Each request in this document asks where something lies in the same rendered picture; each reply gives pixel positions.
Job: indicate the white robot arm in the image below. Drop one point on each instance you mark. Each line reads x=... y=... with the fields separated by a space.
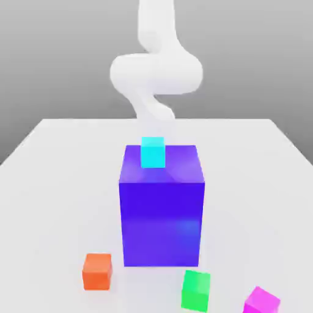
x=156 y=73

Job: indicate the small cyan cube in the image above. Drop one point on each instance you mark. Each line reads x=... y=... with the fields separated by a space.
x=153 y=154

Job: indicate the small orange cube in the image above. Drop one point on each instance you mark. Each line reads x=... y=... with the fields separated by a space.
x=97 y=272

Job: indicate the small green cube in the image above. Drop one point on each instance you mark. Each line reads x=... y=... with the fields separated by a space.
x=195 y=291

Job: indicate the small magenta cube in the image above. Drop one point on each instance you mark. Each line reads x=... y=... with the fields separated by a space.
x=261 y=302

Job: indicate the large purple box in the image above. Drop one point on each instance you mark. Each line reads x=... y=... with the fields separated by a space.
x=161 y=215

